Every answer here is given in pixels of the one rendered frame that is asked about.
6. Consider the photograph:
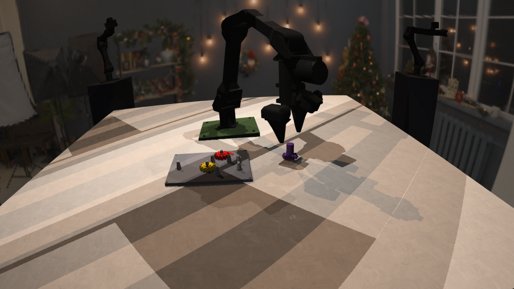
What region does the yellow gear with black stripe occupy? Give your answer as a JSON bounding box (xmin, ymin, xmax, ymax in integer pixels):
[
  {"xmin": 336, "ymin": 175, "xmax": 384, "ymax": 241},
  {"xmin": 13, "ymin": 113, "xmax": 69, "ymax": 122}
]
[{"xmin": 199, "ymin": 162, "xmax": 216, "ymax": 172}]

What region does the dark purple gear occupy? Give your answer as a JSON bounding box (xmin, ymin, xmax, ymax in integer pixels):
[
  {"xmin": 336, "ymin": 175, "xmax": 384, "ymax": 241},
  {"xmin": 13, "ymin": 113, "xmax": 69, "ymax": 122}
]
[{"xmin": 282, "ymin": 142, "xmax": 298, "ymax": 161}]

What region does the red gear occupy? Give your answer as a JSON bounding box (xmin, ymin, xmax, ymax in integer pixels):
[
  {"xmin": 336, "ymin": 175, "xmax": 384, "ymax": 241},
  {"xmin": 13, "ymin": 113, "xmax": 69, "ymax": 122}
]
[{"xmin": 214, "ymin": 151, "xmax": 229, "ymax": 160}]

